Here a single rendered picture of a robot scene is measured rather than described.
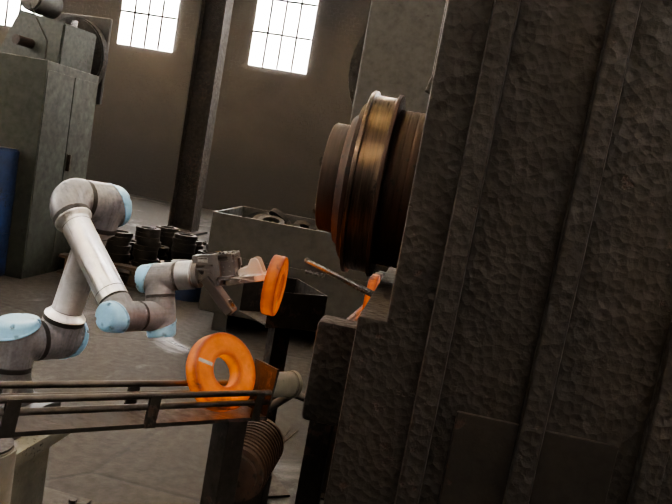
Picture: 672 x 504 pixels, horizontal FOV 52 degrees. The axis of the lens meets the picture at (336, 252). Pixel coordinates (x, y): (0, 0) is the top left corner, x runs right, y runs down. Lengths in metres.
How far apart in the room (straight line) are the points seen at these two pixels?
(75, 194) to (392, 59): 2.87
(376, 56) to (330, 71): 7.68
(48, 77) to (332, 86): 7.53
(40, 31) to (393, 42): 6.00
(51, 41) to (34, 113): 4.40
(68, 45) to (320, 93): 4.46
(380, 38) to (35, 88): 2.33
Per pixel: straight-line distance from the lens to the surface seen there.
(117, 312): 1.70
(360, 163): 1.57
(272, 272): 1.68
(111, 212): 1.99
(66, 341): 2.11
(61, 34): 9.40
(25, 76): 5.18
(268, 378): 1.45
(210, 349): 1.38
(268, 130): 12.18
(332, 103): 12.00
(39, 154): 5.13
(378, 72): 4.41
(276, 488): 2.55
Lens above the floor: 1.15
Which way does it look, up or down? 7 degrees down
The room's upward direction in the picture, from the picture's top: 10 degrees clockwise
